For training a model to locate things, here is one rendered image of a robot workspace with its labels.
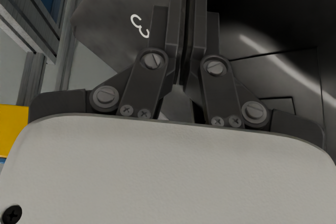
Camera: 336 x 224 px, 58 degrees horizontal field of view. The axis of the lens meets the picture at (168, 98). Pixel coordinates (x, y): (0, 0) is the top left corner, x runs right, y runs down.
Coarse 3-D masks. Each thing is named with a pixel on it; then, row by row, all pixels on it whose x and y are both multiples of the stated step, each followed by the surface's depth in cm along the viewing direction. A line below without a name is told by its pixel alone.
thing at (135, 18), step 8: (128, 8) 17; (136, 8) 17; (120, 16) 18; (128, 16) 18; (136, 16) 18; (144, 16) 17; (128, 24) 18; (136, 24) 18; (144, 24) 18; (136, 32) 18; (144, 32) 18; (144, 40) 19
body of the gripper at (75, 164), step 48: (48, 144) 8; (96, 144) 9; (144, 144) 9; (192, 144) 9; (240, 144) 9; (288, 144) 9; (0, 192) 8; (48, 192) 8; (96, 192) 8; (144, 192) 8; (192, 192) 8; (240, 192) 8; (288, 192) 8
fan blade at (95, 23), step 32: (96, 0) 18; (128, 0) 17; (160, 0) 16; (224, 0) 14; (256, 0) 13; (288, 0) 13; (320, 0) 12; (96, 32) 21; (128, 32) 19; (224, 32) 15; (256, 32) 14; (288, 32) 13; (320, 32) 13; (128, 64) 21; (256, 64) 15; (288, 64) 14; (320, 64) 14; (256, 96) 16; (288, 96) 15; (320, 96) 14
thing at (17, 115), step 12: (0, 108) 52; (12, 108) 52; (24, 108) 52; (0, 120) 52; (12, 120) 52; (24, 120) 52; (0, 132) 51; (12, 132) 51; (0, 144) 51; (12, 144) 51; (0, 156) 50
